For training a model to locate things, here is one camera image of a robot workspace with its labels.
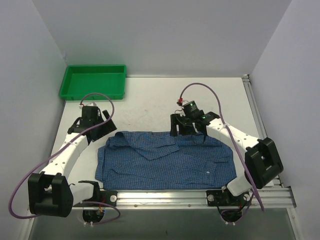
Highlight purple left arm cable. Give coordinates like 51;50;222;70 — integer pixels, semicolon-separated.
8;92;115;220

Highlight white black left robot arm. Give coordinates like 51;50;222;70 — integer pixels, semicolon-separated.
27;105;117;218

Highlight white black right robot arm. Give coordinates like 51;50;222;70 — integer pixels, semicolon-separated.
170;98;284;205

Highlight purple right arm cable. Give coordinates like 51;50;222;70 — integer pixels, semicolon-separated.
177;83;266;213

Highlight blue checked long sleeve shirt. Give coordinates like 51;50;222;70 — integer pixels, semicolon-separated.
95;131;237;190

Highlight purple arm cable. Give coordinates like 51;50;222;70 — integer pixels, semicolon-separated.
177;83;266;213
8;92;115;220

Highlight green plastic tray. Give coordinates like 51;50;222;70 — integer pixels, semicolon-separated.
59;64;127;101

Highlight aluminium right side rail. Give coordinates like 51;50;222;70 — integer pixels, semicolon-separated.
242;72;286;187

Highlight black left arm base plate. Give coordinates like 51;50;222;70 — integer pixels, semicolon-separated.
75;190;118;207

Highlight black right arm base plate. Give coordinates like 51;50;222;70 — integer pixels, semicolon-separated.
205;187;250;208

